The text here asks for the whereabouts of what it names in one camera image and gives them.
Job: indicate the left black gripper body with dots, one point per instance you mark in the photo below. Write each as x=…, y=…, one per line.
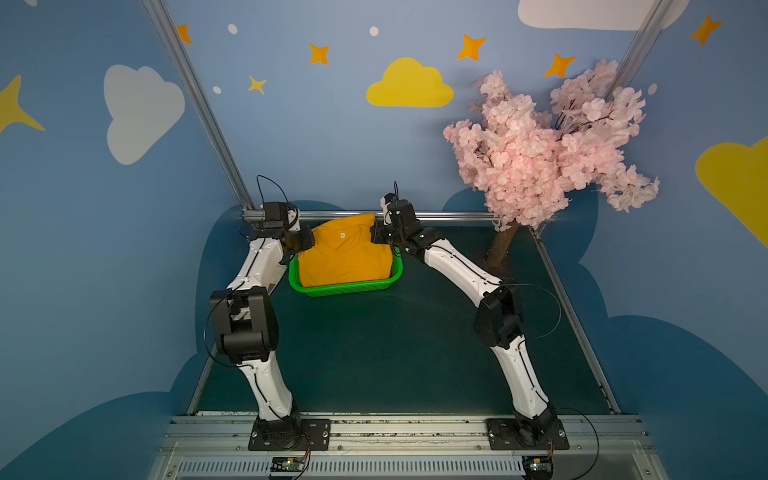
x=303, y=240

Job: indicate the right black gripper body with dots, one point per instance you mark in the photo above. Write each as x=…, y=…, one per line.
x=380, y=233

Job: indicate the mustard yellow t-shirt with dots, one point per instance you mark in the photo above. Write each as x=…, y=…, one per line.
x=344, y=253

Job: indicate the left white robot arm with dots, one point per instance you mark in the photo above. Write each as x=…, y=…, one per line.
x=229, y=313

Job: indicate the green plastic basket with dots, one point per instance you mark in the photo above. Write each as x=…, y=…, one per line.
x=397, y=269

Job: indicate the pink artificial blossom tree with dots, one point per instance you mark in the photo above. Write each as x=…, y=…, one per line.
x=526, y=161

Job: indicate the left circuit board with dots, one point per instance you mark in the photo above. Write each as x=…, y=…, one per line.
x=287, y=465

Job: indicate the circuit board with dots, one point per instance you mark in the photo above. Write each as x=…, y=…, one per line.
x=537, y=468
x=287, y=465

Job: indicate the right circuit board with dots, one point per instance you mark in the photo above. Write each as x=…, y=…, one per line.
x=537, y=468

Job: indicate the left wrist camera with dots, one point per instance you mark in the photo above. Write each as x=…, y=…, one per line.
x=280, y=215

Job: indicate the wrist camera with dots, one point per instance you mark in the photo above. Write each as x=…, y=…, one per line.
x=385, y=203
x=280, y=215

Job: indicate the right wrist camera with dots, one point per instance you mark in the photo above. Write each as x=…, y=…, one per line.
x=385, y=203

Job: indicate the left aluminium frame post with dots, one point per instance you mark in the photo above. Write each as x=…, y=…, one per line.
x=162, y=20

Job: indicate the aluminium frame post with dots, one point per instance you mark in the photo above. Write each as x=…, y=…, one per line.
x=636, y=66
x=162, y=20

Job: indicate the back aluminium frame bar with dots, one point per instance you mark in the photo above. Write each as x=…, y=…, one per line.
x=424, y=216

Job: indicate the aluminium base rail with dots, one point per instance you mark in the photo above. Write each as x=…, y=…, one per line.
x=214, y=445

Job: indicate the right aluminium frame post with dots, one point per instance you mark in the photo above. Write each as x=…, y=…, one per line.
x=636, y=66

